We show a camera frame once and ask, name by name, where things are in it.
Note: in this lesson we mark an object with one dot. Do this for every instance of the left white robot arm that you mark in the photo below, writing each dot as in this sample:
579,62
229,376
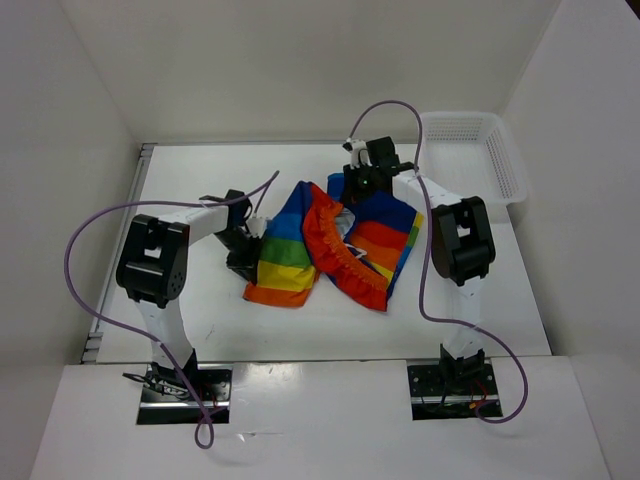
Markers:
152,270

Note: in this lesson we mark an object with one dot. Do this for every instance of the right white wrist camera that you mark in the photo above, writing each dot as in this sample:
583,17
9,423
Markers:
359,155

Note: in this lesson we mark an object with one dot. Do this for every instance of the rainbow striped shorts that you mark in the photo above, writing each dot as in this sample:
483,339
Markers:
361,248

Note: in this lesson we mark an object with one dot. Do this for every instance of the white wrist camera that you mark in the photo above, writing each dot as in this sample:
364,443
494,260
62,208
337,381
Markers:
359,155
256,226

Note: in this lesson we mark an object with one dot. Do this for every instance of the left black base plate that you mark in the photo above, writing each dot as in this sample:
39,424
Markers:
168,403

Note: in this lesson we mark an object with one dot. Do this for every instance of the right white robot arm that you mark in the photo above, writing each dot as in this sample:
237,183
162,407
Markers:
461,245

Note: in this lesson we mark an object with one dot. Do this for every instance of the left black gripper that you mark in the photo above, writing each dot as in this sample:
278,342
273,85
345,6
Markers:
246,266

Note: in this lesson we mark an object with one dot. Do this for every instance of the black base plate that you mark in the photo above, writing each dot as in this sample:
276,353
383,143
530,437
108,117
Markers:
168,403
433,399

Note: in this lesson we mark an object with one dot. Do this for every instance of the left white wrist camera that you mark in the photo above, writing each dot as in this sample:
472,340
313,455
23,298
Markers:
256,226

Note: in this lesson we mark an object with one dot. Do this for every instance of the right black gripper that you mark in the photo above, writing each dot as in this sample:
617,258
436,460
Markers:
350,191

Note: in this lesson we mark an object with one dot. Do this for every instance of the white plastic basket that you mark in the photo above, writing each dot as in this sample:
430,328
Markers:
473,154

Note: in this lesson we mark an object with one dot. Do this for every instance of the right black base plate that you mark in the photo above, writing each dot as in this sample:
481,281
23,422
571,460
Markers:
433,399

